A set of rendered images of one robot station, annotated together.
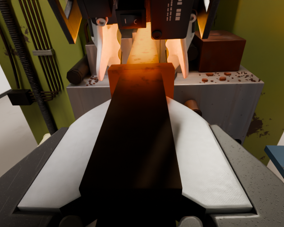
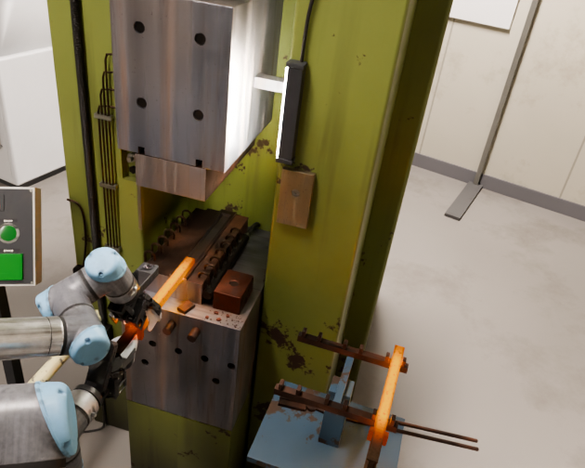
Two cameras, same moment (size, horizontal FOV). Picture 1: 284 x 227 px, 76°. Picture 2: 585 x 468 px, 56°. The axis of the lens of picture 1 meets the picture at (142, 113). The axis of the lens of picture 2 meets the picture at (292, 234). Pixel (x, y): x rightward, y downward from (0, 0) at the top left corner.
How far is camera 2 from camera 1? 1.36 m
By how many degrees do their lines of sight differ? 7
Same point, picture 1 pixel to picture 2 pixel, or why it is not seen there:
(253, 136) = (298, 371)
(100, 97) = not seen: hidden behind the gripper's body
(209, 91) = (207, 325)
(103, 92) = not seen: hidden behind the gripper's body
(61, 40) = (129, 242)
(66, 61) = (129, 257)
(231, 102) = (222, 336)
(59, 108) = not seen: hidden behind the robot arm
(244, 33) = (273, 279)
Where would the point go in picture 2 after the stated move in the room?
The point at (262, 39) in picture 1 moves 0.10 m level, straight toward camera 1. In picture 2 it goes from (288, 288) to (265, 301)
